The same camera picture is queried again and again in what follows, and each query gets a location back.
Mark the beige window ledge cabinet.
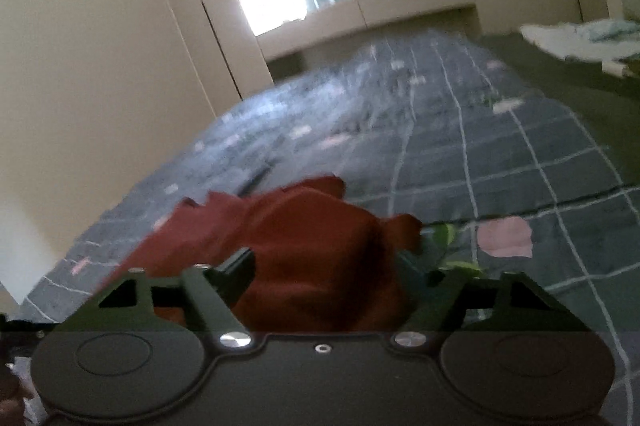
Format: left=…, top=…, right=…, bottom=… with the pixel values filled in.
left=256, top=0, right=537, bottom=62

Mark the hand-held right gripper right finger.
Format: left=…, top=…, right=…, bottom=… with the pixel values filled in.
left=392, top=256, right=593, bottom=351

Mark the white crumpled cloth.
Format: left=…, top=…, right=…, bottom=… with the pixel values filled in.
left=519, top=18, right=640, bottom=77

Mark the dark red garment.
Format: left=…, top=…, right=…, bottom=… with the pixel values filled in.
left=97, top=176, right=423, bottom=334

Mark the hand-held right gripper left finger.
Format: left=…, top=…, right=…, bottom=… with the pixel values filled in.
left=54, top=248, right=257, bottom=351

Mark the grey checked blanket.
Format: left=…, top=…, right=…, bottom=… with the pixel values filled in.
left=20, top=30, right=640, bottom=426

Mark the dark green bed sheet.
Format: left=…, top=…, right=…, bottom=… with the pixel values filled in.
left=479, top=30, right=640, bottom=193

